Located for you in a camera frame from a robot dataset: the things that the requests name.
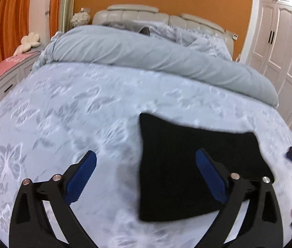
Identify black pants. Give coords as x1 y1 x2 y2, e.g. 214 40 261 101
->
139 113 275 222

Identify butterfly print bed sheet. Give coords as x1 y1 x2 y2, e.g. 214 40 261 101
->
0 63 292 247

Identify white wardrobe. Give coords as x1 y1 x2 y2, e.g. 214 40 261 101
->
247 0 292 131

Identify grey butterfly pillow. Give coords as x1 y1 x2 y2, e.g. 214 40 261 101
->
101 20 232 61

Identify pink topped side cabinet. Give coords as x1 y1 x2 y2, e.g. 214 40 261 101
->
0 50 41 101

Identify grey folded duvet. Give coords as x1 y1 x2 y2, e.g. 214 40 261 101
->
32 25 279 107

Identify cream flower plush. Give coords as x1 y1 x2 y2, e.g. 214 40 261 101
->
13 32 40 56

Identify beige padded headboard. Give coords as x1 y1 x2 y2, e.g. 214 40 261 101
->
92 4 234 55

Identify white decorative ornament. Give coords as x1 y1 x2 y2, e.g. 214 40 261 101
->
70 7 91 28

